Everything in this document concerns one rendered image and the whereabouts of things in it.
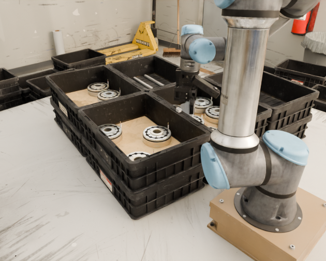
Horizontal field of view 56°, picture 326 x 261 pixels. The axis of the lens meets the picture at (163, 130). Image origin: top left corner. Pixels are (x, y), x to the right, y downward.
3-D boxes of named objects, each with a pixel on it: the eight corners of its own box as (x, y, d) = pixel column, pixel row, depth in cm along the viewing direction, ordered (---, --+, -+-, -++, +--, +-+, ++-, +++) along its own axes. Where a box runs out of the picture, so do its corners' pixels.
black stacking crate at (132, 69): (200, 100, 147) (202, 77, 141) (147, 116, 132) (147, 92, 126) (154, 75, 175) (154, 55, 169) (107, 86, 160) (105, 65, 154)
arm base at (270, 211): (302, 206, 89) (313, 179, 84) (281, 236, 79) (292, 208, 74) (255, 182, 97) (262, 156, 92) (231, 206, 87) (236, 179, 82)
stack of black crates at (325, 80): (324, 119, 271) (339, 69, 248) (307, 132, 251) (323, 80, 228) (279, 103, 297) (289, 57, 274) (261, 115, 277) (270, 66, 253)
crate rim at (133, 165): (212, 140, 99) (213, 133, 98) (131, 172, 84) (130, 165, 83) (147, 96, 127) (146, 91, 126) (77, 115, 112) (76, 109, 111)
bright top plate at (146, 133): (176, 134, 111) (176, 133, 111) (154, 144, 105) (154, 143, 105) (158, 124, 117) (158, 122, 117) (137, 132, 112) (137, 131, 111)
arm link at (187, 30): (184, 28, 101) (178, 24, 108) (182, 61, 106) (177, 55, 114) (207, 27, 102) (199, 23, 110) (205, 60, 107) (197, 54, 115)
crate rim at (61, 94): (146, 96, 127) (146, 91, 126) (77, 115, 112) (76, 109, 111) (105, 69, 155) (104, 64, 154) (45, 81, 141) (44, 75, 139)
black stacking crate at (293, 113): (313, 117, 133) (320, 92, 127) (268, 137, 119) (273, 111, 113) (244, 87, 161) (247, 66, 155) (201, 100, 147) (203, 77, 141)
